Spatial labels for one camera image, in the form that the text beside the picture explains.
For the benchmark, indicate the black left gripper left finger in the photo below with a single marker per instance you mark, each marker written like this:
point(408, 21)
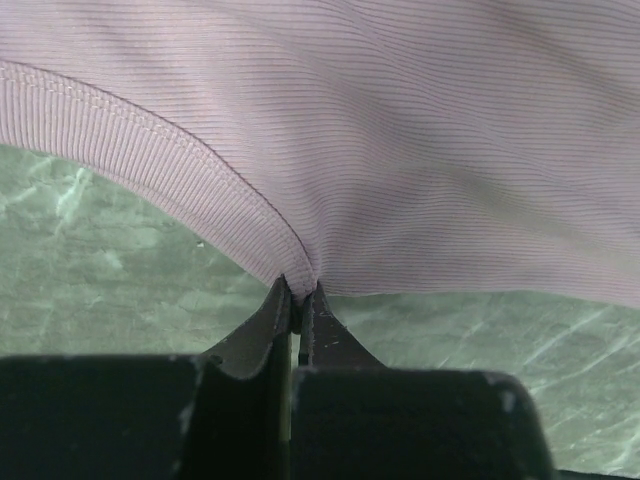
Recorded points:
point(219, 414)

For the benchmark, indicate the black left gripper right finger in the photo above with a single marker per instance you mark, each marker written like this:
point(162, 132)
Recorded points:
point(354, 418)

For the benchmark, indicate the pink tank top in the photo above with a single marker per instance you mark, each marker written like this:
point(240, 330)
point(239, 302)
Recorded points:
point(366, 146)

